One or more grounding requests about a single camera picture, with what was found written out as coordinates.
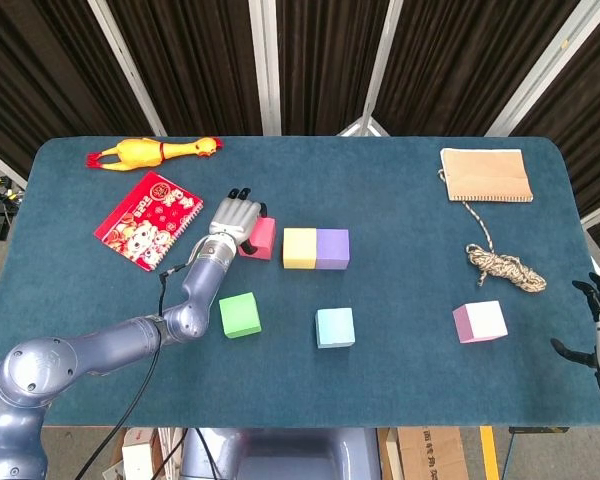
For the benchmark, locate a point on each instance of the yellow rubber chicken toy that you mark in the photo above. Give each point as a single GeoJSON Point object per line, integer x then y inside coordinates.
{"type": "Point", "coordinates": [135, 155]}

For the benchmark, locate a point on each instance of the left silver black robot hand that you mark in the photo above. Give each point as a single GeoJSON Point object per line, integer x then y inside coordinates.
{"type": "Point", "coordinates": [232, 220]}

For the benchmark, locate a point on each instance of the light blue foam cube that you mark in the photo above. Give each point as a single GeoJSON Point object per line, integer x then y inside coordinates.
{"type": "Point", "coordinates": [335, 327]}

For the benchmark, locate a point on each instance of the white cardboard box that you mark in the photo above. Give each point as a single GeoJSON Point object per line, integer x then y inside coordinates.
{"type": "Point", "coordinates": [137, 457]}

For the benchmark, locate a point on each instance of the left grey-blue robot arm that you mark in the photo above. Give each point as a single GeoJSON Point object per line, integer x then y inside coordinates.
{"type": "Point", "coordinates": [105, 340]}

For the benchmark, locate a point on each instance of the grey-blue robot torso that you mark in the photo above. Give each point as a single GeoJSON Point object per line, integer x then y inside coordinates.
{"type": "Point", "coordinates": [290, 455]}

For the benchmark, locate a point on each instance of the pink and white foam cube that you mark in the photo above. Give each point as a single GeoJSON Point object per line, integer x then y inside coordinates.
{"type": "Point", "coordinates": [482, 322]}

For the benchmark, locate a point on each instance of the dark brown curtain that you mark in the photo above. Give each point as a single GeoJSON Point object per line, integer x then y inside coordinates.
{"type": "Point", "coordinates": [205, 65]}

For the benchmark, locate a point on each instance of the red spiral notebook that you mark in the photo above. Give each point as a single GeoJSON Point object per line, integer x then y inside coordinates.
{"type": "Point", "coordinates": [147, 222]}

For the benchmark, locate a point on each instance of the brown kraft spiral notebook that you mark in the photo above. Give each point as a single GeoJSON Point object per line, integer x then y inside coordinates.
{"type": "Point", "coordinates": [485, 175]}

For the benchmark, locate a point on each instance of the brown cardboard box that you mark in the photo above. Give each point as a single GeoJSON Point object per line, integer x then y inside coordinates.
{"type": "Point", "coordinates": [432, 455]}

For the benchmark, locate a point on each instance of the red foam cube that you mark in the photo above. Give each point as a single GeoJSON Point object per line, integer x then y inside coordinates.
{"type": "Point", "coordinates": [264, 240]}

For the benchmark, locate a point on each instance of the green foam cube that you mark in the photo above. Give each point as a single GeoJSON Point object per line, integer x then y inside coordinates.
{"type": "Point", "coordinates": [239, 316]}

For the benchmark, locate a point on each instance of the purple foam cube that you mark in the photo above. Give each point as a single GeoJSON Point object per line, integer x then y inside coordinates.
{"type": "Point", "coordinates": [332, 249]}

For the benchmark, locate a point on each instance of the yellow foam cube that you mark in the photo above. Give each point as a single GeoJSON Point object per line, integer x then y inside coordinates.
{"type": "Point", "coordinates": [299, 247]}

